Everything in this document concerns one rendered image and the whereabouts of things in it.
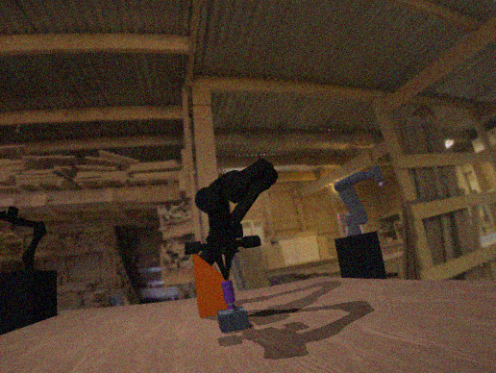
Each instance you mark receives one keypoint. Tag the purple marker cap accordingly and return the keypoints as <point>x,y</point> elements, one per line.
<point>228,292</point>

